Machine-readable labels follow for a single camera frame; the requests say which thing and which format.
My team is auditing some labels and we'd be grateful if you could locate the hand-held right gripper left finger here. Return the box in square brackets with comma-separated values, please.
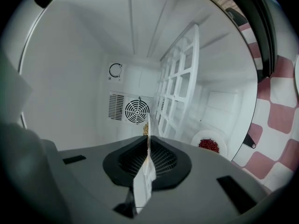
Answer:
[50, 136, 149, 224]

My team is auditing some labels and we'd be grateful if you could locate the black mini fridge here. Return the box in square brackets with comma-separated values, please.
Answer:
[20, 0, 280, 165]

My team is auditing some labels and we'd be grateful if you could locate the pink white checkered tablecloth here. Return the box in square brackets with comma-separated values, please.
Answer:
[230, 23, 299, 192]

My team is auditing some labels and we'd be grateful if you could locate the white wire fridge shelf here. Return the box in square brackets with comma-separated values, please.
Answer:
[152, 23, 200, 139]

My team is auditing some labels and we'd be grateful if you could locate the red bean food plate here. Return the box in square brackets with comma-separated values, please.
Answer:
[191, 129, 228, 160]

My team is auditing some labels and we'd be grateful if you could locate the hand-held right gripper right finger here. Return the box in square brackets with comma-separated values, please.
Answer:
[144, 136, 272, 224]

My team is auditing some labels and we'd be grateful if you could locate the plate of yellow noodles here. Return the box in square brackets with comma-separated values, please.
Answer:
[133, 112, 157, 215]

